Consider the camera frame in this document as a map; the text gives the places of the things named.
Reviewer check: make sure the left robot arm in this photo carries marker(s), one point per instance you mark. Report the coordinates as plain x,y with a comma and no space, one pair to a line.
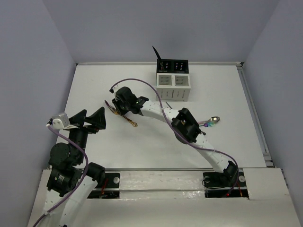
72,177

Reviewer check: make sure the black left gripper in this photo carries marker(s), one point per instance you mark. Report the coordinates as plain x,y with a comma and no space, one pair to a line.
85,126

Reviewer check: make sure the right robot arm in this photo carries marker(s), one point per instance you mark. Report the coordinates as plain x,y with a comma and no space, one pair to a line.
184,126

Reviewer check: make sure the white utensil caddy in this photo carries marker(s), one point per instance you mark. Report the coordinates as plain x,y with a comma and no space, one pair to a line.
173,86

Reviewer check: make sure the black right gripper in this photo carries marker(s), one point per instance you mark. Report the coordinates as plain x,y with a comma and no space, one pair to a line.
116,102

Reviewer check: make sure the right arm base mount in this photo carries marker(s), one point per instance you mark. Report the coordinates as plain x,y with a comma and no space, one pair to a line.
218,187

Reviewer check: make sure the black knife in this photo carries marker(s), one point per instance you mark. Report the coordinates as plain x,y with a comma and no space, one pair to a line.
158,57

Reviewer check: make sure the iridescent spoon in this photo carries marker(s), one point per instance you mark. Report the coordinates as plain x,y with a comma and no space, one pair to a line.
210,122

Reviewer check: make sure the black utensil caddy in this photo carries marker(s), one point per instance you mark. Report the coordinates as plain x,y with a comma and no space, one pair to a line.
173,66

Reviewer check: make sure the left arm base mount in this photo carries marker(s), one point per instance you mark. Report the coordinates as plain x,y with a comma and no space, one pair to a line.
109,189

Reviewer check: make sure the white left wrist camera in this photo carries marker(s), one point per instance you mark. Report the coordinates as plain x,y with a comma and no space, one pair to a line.
60,122

